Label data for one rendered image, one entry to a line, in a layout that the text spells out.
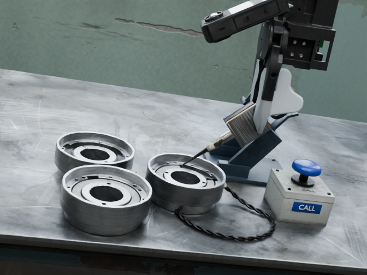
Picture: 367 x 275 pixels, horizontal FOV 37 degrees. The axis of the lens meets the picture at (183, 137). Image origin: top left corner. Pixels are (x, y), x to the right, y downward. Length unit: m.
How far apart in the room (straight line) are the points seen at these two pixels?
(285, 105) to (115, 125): 0.33
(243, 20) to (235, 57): 1.67
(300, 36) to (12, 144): 0.43
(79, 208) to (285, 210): 0.28
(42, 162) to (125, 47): 1.57
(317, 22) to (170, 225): 0.32
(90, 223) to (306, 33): 0.35
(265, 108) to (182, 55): 1.64
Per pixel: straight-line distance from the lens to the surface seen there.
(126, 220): 0.61
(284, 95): 0.72
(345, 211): 0.83
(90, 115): 0.97
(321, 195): 0.74
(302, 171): 0.74
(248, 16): 0.71
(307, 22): 0.73
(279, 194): 0.74
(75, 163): 0.70
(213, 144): 0.75
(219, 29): 0.71
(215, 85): 2.39
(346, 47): 2.52
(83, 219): 0.61
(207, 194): 0.68
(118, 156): 0.75
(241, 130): 0.74
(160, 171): 0.73
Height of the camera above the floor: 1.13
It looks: 21 degrees down
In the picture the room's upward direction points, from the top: 12 degrees clockwise
